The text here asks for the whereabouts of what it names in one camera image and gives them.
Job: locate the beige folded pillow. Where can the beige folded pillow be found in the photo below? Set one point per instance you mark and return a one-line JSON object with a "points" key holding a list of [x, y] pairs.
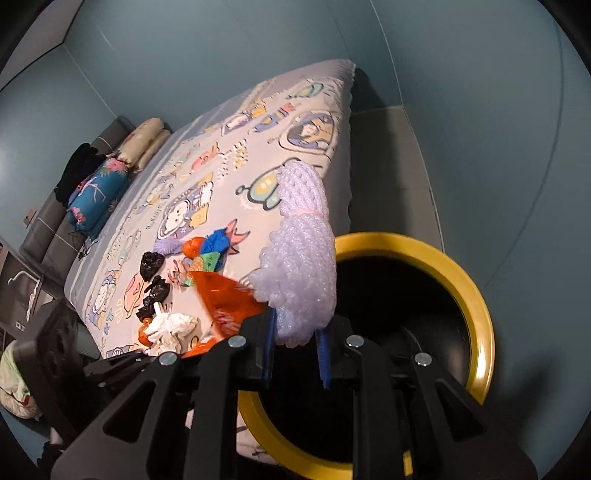
{"points": [[138, 148]]}

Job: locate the black plastic bag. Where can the black plastic bag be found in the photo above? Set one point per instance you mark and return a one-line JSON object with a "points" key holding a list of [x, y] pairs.
{"points": [[150, 264]]}

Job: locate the orange red plastic wrapper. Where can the orange red plastic wrapper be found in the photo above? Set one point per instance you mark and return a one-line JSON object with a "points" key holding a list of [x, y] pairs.
{"points": [[220, 306]]}

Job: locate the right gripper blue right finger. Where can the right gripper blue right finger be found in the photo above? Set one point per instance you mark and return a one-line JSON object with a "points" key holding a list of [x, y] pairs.
{"points": [[324, 357]]}

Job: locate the bed with cartoon space sheet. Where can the bed with cartoon space sheet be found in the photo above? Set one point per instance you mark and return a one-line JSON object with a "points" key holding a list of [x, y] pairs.
{"points": [[218, 172]]}

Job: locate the white bubble wrap bundle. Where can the white bubble wrap bundle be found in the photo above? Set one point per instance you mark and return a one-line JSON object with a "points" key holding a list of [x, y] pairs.
{"points": [[297, 273]]}

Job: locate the blue plastic bag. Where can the blue plastic bag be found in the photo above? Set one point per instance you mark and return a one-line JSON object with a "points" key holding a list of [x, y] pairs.
{"points": [[216, 242]]}

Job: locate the light green crumpled bedding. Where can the light green crumpled bedding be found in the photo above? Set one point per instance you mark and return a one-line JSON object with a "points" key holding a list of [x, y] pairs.
{"points": [[16, 397]]}

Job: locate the black clothing pile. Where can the black clothing pile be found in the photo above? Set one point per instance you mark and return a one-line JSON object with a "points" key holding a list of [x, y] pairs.
{"points": [[83, 162]]}

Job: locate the white plastic bag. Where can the white plastic bag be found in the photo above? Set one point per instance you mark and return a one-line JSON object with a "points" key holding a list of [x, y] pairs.
{"points": [[169, 332]]}

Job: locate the orange tangerine peel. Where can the orange tangerine peel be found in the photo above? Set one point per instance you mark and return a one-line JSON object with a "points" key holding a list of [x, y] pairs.
{"points": [[192, 247]]}

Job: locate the purple foam net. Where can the purple foam net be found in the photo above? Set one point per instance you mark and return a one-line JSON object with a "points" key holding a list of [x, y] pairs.
{"points": [[167, 246]]}

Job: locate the green snack packet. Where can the green snack packet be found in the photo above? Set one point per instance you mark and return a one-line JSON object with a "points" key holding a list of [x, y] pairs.
{"points": [[206, 262]]}

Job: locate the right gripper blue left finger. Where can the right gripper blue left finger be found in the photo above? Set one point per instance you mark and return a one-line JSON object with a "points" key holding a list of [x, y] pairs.
{"points": [[268, 340]]}

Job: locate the bedside shelf cabinet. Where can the bedside shelf cabinet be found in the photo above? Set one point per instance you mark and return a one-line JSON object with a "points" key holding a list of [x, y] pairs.
{"points": [[23, 292]]}

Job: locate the blue floral pillow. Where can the blue floral pillow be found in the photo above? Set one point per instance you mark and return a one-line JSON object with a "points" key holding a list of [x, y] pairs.
{"points": [[96, 197]]}

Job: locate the grey padded headboard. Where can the grey padded headboard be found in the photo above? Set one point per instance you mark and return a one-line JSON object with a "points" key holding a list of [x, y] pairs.
{"points": [[52, 243]]}

